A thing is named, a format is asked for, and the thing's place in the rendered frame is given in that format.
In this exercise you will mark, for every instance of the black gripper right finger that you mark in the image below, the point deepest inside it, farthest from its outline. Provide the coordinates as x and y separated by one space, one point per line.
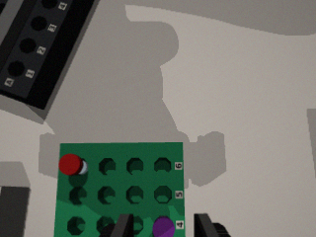
203 227

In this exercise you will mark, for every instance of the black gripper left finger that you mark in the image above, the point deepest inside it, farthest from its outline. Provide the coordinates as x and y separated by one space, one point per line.
123 227

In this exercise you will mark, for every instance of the green tube rack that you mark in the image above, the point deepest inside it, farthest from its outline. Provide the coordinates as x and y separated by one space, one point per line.
143 178

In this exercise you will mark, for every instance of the violet tube cap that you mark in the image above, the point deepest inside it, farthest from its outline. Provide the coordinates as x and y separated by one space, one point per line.
163 227

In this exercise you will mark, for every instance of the black rectangular block with holes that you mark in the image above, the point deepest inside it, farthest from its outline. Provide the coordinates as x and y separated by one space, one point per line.
36 39

